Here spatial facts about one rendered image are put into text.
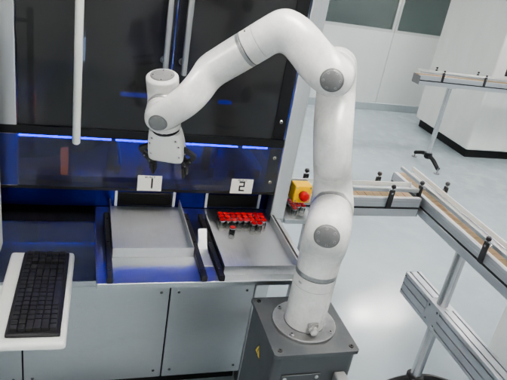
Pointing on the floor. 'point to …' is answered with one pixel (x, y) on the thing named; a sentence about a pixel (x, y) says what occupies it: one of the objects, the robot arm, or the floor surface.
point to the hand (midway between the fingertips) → (168, 170)
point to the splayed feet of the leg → (417, 378)
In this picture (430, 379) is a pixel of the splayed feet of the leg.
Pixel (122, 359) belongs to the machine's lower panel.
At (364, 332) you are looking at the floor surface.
